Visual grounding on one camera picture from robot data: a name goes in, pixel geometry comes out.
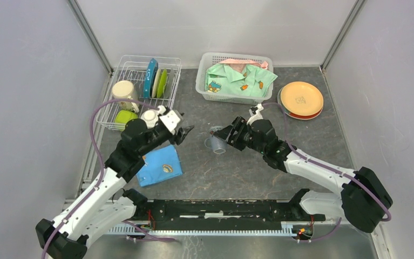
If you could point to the blue polka dot plate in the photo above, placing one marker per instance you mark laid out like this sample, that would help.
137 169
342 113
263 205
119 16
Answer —
150 76

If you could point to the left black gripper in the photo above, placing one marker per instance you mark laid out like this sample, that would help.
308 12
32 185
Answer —
181 134

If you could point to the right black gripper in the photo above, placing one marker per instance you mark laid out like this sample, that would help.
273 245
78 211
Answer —
239 124

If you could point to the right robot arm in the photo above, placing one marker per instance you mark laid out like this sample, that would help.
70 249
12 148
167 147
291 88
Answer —
355 195

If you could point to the white wire dish rack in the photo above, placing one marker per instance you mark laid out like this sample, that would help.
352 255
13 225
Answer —
133 68

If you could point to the green interior mug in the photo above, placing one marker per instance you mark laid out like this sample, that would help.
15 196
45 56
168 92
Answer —
125 89

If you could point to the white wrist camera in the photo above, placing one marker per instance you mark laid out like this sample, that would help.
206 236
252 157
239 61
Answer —
169 118
255 114

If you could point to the pink cloth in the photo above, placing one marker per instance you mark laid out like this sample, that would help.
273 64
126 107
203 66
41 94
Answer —
263 65

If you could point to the blue folded cloth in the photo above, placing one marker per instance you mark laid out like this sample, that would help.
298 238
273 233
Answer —
160 165

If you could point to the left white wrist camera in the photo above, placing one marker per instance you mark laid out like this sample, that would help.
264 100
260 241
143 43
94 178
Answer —
169 118

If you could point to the orange plate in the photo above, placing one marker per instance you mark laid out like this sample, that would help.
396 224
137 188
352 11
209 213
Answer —
302 98

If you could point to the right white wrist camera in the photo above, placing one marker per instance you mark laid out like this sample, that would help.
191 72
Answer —
255 114

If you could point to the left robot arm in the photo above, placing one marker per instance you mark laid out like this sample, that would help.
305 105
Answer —
75 230

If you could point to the lime green bowl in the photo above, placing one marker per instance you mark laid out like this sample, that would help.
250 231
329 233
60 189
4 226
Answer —
123 117

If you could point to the red plate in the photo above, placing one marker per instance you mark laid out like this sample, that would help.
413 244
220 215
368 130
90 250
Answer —
305 117

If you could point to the lime green plate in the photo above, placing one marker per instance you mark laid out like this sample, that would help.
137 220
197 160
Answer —
162 84

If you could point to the white round bowl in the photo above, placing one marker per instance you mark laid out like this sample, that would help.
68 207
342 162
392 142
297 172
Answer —
150 117

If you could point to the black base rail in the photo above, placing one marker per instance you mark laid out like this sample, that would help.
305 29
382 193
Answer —
235 215

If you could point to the cream plate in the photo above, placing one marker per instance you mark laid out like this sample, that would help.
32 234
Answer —
155 83

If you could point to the mint green printed shirt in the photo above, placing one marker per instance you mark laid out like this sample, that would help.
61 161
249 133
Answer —
252 81

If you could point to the white plastic basket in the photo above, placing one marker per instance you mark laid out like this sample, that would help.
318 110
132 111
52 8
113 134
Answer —
211 58

